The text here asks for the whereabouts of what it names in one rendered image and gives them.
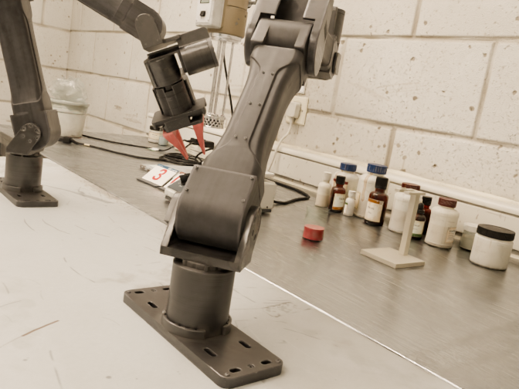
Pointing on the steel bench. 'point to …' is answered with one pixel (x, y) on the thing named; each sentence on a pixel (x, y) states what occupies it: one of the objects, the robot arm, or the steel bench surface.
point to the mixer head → (223, 19)
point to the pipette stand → (401, 258)
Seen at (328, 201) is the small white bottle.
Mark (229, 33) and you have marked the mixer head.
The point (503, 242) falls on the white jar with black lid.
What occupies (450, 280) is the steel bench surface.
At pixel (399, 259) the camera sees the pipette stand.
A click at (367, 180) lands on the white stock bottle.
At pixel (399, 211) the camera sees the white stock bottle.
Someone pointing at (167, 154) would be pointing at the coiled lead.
